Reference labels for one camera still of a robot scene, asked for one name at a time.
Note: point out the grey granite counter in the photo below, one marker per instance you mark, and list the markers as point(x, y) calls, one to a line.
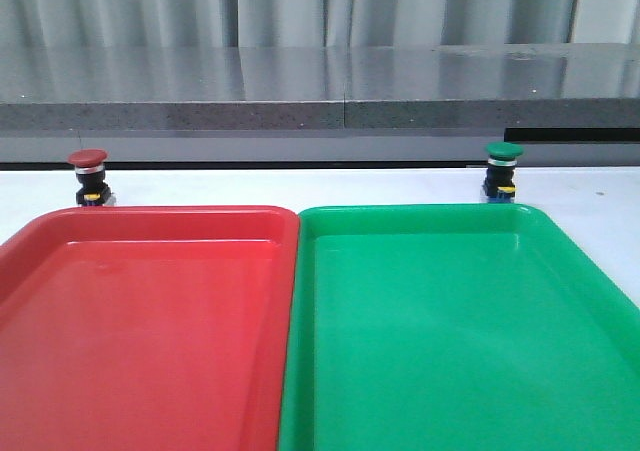
point(567, 104)

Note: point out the red mushroom push button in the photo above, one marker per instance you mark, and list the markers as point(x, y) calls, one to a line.
point(89, 167)

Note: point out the grey pleated curtain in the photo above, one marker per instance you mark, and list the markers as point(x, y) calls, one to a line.
point(315, 23)

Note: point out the green mushroom push button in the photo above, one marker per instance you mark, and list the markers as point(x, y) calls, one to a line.
point(498, 185)

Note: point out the green plastic tray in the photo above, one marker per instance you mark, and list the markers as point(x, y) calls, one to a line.
point(455, 327)

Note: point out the red plastic tray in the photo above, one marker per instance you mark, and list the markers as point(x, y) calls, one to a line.
point(146, 328)

